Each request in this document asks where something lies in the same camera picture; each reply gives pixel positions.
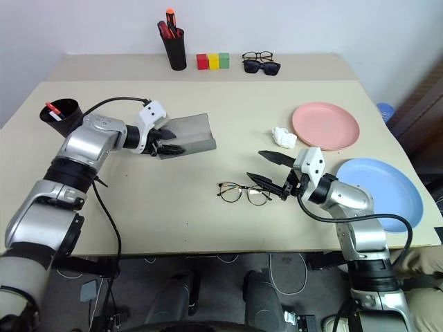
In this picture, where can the dark wooden furniture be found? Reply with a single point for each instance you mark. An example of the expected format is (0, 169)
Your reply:
(422, 121)

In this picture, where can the orange-tipped black screwdriver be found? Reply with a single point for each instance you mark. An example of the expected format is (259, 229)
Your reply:
(170, 19)

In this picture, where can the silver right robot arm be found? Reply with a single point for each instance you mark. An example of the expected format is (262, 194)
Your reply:
(360, 221)

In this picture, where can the tall black tool holder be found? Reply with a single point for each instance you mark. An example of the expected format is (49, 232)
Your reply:
(176, 52)

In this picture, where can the black table frame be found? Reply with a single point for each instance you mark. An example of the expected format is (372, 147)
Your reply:
(194, 258)

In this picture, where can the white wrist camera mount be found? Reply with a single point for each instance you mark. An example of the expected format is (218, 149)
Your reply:
(311, 162)
(151, 110)

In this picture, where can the yellow block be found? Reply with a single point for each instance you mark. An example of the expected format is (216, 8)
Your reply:
(213, 61)

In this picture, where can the grey glasses case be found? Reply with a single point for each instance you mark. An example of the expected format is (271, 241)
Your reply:
(195, 135)

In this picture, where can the dark-framed clear glasses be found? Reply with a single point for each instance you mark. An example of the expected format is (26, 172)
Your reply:
(257, 55)

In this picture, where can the pink plate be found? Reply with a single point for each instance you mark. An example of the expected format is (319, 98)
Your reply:
(325, 126)

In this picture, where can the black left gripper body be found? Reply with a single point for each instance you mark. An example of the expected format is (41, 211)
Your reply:
(154, 135)

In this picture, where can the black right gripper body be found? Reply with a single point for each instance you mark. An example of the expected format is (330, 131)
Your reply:
(294, 185)

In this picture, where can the crumpled white paper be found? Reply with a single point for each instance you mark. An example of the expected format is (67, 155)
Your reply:
(284, 137)

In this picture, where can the red block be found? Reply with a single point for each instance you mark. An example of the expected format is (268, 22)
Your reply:
(202, 62)

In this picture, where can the blue plate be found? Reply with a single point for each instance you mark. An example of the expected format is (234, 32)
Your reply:
(394, 193)

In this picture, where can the dark rounded shape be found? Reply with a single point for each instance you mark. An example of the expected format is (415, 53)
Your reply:
(263, 301)
(173, 297)

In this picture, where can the blue bottle cap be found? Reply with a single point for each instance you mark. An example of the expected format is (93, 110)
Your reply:
(385, 111)

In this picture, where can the black cup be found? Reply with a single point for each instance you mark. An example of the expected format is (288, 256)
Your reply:
(69, 119)

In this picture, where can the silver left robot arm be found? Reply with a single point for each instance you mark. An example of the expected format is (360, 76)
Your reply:
(83, 145)

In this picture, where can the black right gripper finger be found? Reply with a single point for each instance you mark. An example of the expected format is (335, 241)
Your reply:
(277, 157)
(264, 182)

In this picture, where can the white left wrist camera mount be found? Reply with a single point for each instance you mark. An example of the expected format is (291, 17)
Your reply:
(151, 110)

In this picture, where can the green block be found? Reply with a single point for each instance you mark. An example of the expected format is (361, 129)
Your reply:
(224, 60)

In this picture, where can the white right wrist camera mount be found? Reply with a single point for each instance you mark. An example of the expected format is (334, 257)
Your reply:
(311, 162)

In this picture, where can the black sunglasses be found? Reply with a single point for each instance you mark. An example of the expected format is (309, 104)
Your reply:
(261, 67)

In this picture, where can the red marker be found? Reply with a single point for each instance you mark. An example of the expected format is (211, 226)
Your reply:
(54, 109)

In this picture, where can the thin-framed clear glasses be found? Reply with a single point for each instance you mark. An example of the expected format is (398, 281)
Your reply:
(242, 193)

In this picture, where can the small grey box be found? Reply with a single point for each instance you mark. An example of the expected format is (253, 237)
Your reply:
(88, 290)

